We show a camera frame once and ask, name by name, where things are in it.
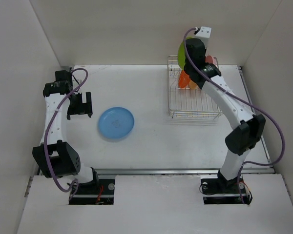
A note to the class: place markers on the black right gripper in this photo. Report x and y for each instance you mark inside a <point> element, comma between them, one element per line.
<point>204,50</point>

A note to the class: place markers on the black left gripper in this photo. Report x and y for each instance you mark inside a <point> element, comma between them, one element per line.
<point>83,108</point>

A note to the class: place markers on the green plate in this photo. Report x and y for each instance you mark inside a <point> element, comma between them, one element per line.
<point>181,57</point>

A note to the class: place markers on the blue plate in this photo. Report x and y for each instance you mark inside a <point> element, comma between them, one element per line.
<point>116,123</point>

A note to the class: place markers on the orange plate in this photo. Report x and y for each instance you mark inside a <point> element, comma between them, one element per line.
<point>183,80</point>

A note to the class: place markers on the beige plate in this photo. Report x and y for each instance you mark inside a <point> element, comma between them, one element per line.
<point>192,85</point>

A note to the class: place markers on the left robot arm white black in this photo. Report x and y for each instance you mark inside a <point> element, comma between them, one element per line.
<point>65,161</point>

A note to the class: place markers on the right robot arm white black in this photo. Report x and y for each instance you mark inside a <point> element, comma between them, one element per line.
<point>247,127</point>

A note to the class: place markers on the pink plate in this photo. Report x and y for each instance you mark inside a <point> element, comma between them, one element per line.
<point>211,59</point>

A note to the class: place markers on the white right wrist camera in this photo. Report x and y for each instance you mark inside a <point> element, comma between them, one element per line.
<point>203,33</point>

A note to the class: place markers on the wire dish rack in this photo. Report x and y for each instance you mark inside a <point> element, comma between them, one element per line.
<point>187,104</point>

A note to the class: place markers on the aluminium rail front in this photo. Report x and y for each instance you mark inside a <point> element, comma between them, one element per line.
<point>212,171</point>

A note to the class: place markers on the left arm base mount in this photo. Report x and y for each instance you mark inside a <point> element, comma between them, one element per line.
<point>101,193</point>

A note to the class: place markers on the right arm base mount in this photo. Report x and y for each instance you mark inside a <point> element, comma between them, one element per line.
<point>215,194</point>

